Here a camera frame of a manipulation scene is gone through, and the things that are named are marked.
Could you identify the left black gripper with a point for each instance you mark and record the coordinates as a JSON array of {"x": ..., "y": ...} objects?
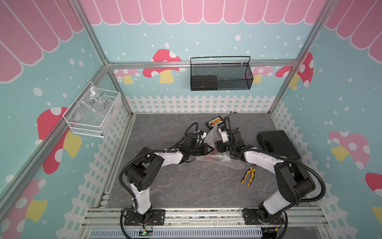
[{"x": 204, "y": 146}]

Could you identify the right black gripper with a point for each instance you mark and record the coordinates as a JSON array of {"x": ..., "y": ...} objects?
[{"x": 218, "y": 147}]

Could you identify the clear bubble wrap sheet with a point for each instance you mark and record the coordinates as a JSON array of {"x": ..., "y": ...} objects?
[{"x": 220, "y": 158}]

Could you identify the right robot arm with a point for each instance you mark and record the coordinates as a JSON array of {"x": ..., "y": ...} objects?
[{"x": 297, "y": 183}]

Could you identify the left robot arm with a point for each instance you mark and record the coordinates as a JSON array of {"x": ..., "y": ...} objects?
[{"x": 138, "y": 175}]

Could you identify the black battery charger board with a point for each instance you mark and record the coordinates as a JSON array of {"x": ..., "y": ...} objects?
[{"x": 214, "y": 122}]

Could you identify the yellow blue pliers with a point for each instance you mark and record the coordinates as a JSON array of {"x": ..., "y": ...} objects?
[{"x": 250, "y": 174}]

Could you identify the black plastic tool case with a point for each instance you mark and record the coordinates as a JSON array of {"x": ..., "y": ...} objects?
[{"x": 277, "y": 142}]

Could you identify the black box in basket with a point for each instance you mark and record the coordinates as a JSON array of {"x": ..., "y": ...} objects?
[{"x": 204, "y": 83}]

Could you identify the clear plastic labelled bag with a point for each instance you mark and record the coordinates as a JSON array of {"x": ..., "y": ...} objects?
[{"x": 95, "y": 104}]

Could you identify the black mesh wall basket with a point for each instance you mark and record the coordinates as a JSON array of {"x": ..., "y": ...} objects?
[{"x": 233, "y": 72}]

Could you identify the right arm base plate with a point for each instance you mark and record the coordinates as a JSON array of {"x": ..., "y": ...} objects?
[{"x": 253, "y": 216}]

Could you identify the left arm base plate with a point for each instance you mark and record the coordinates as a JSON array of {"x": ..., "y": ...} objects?
[{"x": 151, "y": 218}]

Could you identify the white ribbed cable duct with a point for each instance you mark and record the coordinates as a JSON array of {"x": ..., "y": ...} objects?
[{"x": 196, "y": 233}]

